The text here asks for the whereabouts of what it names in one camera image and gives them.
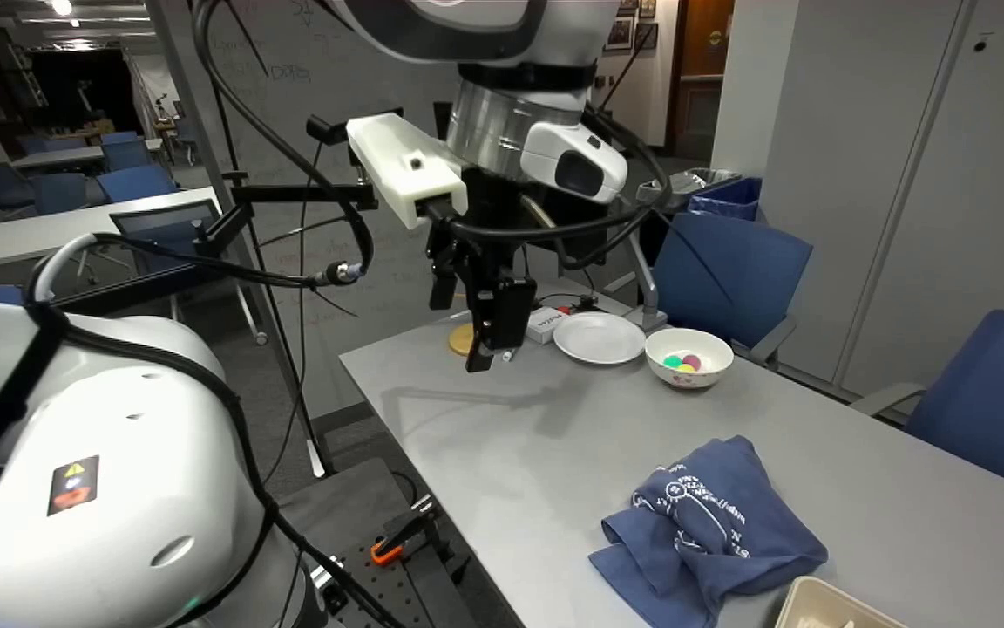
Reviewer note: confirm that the white plate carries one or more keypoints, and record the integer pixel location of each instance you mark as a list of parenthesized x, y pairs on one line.
[(599, 339)]

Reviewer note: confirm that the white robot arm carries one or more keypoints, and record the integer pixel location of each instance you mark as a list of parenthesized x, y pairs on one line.
[(129, 492)]

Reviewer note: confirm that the far blue chair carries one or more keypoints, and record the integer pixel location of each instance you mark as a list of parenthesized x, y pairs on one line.
[(731, 278)]

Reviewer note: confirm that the blue chair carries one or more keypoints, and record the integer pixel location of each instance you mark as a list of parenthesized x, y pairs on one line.
[(964, 405), (731, 278)]

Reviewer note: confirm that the white bowl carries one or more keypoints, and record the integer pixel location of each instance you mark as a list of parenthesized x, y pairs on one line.
[(715, 357)]

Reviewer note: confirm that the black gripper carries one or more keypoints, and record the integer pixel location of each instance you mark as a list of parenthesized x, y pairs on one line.
[(476, 255)]

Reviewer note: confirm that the wooden coaster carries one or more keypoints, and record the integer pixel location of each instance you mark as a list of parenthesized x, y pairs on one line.
[(463, 339)]

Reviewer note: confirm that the blue t-shirt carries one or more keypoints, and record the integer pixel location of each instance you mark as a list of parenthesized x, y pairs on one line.
[(699, 531)]

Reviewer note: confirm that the beige tray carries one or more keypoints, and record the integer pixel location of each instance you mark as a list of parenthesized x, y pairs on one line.
[(821, 606)]

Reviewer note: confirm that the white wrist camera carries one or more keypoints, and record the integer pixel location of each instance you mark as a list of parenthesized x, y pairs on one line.
[(409, 168)]

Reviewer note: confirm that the near blue chair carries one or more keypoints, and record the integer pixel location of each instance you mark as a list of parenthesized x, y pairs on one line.
[(964, 405)]

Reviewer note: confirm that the orange black clamp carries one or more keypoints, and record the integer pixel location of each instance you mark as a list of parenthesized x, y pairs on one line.
[(398, 531)]

